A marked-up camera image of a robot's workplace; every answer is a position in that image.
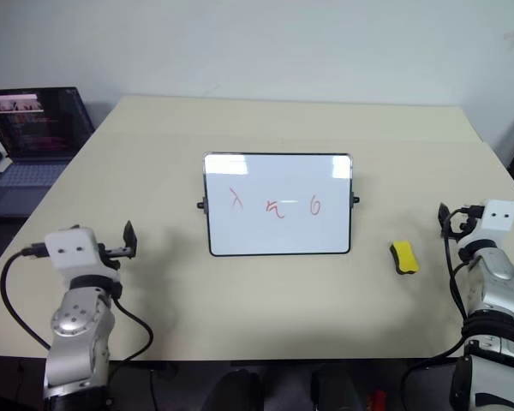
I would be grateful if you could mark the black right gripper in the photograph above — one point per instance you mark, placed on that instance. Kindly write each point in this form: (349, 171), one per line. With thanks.
(464, 220)

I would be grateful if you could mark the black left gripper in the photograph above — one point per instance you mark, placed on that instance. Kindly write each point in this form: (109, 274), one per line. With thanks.
(111, 253)

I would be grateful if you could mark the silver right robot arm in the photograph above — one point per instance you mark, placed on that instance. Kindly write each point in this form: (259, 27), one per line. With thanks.
(497, 274)

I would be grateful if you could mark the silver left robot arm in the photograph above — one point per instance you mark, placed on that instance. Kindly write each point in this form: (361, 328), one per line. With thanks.
(77, 325)

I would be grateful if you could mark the yellow and black eraser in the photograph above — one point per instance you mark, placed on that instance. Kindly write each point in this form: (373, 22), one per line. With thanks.
(407, 257)

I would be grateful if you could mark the small whiteboard with black stand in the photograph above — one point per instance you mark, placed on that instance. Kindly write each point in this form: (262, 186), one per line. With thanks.
(278, 231)

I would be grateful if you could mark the open laptop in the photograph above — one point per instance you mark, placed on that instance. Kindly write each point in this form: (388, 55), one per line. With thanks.
(30, 128)

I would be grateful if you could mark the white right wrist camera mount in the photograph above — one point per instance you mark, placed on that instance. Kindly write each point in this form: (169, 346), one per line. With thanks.
(499, 216)

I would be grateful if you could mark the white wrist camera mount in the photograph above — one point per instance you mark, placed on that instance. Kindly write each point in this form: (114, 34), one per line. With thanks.
(70, 248)
(499, 216)

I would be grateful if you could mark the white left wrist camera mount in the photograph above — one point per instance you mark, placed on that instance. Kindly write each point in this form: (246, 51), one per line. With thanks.
(70, 248)

